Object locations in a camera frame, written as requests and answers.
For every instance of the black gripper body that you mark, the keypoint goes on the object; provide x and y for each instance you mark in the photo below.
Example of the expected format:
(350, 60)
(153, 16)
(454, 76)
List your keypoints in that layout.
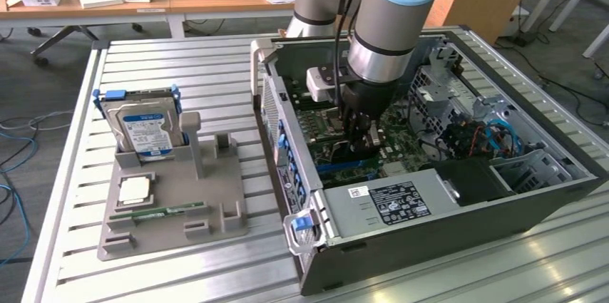
(372, 98)

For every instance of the black graphics card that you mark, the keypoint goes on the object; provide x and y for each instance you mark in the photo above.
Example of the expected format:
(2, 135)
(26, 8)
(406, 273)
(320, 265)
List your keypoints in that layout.
(340, 153)

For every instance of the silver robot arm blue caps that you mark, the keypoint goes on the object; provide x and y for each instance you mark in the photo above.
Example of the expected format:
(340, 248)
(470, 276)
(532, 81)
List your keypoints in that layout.
(390, 21)

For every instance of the CPU socket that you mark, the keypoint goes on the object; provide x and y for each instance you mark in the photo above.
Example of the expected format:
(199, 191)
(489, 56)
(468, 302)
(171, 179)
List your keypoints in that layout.
(333, 121)

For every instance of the green RAM stick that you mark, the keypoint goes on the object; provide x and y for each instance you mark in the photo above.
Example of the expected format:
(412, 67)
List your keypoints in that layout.
(153, 212)
(329, 139)

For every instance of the green motherboard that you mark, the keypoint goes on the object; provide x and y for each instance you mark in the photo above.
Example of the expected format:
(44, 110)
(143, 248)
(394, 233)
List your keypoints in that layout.
(405, 132)

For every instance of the blue expansion slot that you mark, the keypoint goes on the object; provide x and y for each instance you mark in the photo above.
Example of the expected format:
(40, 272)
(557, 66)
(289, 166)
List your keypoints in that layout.
(340, 167)

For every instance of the grey power supply unit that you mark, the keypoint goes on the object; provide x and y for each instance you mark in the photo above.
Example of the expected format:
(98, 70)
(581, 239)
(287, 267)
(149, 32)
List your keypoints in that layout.
(348, 214)

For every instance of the blue case latch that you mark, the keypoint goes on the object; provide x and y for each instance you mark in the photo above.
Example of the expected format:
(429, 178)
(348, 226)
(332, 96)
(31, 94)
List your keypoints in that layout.
(301, 224)

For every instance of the black open PC case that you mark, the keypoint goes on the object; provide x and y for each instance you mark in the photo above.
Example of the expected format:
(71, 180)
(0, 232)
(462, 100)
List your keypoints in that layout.
(428, 242)

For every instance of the silver disk bay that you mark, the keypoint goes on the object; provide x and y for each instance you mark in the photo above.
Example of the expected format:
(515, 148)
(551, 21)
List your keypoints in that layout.
(537, 171)

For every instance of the grey plastic parts rack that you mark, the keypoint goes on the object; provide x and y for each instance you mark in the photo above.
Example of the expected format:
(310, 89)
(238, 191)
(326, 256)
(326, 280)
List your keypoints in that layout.
(177, 196)

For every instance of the silver CPU chip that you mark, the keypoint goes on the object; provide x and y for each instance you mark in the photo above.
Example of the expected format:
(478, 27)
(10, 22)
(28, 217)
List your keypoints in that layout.
(134, 190)

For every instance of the black wheeled chair base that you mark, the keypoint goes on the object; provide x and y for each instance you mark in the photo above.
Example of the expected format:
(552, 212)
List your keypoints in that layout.
(62, 37)

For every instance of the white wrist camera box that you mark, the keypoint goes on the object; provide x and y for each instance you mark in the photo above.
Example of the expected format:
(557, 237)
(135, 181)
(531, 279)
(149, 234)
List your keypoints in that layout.
(321, 85)

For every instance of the hard disk with blue bracket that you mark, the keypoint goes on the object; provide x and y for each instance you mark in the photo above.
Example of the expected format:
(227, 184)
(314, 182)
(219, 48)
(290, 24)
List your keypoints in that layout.
(143, 128)

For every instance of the white table frame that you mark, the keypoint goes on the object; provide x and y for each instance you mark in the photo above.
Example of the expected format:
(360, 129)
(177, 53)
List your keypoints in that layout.
(541, 0)

